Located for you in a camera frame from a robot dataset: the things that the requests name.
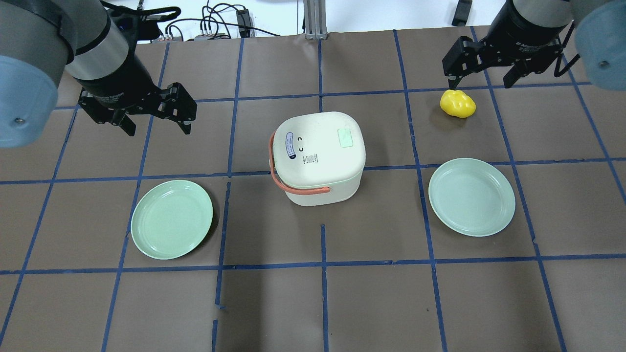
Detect black moving gripper body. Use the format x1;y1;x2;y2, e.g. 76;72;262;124
482;24;564;71

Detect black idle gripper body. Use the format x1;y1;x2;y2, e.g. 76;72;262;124
78;81;169;123

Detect green plate near moving arm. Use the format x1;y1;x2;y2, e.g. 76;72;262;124
428;158;516;238

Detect green plate near idle arm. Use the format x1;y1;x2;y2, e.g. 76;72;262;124
130;180;213;260

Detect idle silver robot arm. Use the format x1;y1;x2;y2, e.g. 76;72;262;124
0;0;197;149

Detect white rice cooker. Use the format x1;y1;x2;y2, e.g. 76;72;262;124
268;111;366;207

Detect yellow toy pepper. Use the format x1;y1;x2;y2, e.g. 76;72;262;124
440;89;477;119

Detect black power adapter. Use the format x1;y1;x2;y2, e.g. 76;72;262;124
236;9;252;38

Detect aluminium frame post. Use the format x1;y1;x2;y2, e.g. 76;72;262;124
303;0;328;40

